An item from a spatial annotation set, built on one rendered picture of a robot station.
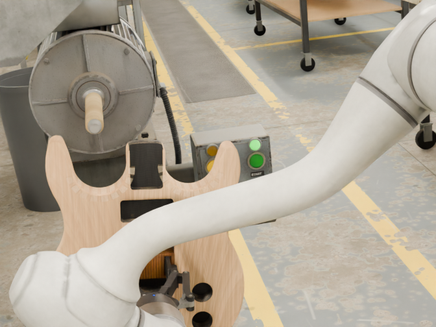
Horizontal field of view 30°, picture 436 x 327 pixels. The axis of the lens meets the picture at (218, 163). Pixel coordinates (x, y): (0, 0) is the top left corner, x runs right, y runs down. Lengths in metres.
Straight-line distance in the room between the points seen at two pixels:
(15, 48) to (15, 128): 3.08
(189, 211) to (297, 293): 2.36
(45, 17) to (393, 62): 0.57
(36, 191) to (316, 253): 1.63
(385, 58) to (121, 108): 0.73
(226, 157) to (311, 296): 2.00
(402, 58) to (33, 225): 3.53
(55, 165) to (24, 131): 3.01
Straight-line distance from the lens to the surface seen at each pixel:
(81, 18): 1.67
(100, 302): 1.05
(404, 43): 1.04
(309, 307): 3.28
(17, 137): 4.44
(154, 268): 1.45
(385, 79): 1.06
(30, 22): 1.34
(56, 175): 1.39
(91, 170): 1.86
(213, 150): 1.68
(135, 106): 1.66
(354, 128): 1.06
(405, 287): 3.41
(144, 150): 1.40
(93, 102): 1.53
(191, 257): 1.45
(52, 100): 1.65
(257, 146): 1.69
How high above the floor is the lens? 1.64
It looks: 20 degrees down
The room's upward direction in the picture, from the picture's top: 6 degrees counter-clockwise
